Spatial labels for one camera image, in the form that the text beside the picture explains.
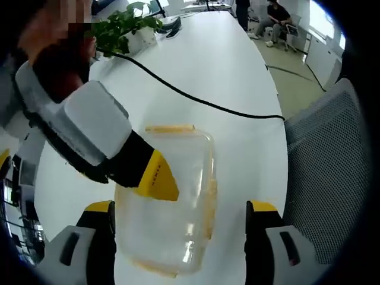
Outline black grey desk device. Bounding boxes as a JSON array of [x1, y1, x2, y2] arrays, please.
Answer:
[[164, 16, 183, 39]]

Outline person's right hand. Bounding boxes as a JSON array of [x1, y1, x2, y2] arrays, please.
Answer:
[[17, 0, 96, 103]]

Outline white office chair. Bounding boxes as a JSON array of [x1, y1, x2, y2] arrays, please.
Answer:
[[278, 14, 302, 53]]

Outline yellow black object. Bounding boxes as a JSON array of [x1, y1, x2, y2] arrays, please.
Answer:
[[0, 149, 12, 181]]

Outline black floor cable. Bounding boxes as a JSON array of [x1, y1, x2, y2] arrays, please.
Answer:
[[265, 63, 328, 93]]

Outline green leafy plant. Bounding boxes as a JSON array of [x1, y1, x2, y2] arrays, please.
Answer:
[[88, 1, 164, 58]]

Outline clear plastic box yellow buckles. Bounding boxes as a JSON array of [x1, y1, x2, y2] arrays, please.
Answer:
[[114, 123, 220, 279]]

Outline white plant pot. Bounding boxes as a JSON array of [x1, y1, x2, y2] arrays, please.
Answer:
[[126, 28, 158, 55]]

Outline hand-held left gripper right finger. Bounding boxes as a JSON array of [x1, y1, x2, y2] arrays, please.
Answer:
[[245, 200, 327, 285]]

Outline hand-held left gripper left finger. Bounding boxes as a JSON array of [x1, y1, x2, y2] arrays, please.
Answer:
[[35, 200, 116, 285]]

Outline grey mesh office chair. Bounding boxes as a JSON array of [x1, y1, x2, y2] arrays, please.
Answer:
[[283, 77, 375, 268]]

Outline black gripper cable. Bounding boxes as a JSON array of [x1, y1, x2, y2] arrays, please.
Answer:
[[97, 49, 286, 121]]

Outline white cabinet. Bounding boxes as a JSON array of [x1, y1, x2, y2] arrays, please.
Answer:
[[305, 29, 343, 90]]

